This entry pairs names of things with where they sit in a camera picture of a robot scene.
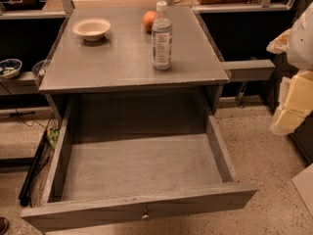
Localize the clear plastic container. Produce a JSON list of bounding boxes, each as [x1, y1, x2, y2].
[[31, 60, 50, 77]]

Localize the metal drawer knob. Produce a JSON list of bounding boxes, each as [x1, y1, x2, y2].
[[141, 209, 150, 220]]

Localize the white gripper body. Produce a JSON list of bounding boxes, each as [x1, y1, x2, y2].
[[287, 3, 313, 70]]

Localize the open grey top drawer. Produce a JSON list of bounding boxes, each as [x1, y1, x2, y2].
[[20, 96, 259, 233]]

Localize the blue patterned bowl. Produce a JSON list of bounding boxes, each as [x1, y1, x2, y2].
[[0, 59, 22, 79]]

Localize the dark shoe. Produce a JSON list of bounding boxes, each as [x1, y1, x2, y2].
[[0, 217, 9, 235]]

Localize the white paper bowl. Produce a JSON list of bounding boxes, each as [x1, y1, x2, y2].
[[72, 18, 111, 41]]

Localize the grey side shelf left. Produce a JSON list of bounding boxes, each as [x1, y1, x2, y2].
[[0, 71, 38, 96]]

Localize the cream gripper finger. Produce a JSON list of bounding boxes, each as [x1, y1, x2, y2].
[[270, 70, 313, 136], [266, 28, 291, 54]]

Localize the orange fruit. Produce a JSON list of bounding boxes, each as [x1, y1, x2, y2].
[[142, 11, 157, 32]]

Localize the grey wooden cabinet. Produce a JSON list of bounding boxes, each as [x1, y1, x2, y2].
[[39, 6, 228, 132]]

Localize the clear plastic water bottle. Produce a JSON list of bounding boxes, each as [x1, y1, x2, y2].
[[152, 1, 172, 71]]

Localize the black floor bar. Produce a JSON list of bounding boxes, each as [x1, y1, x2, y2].
[[19, 131, 47, 207]]

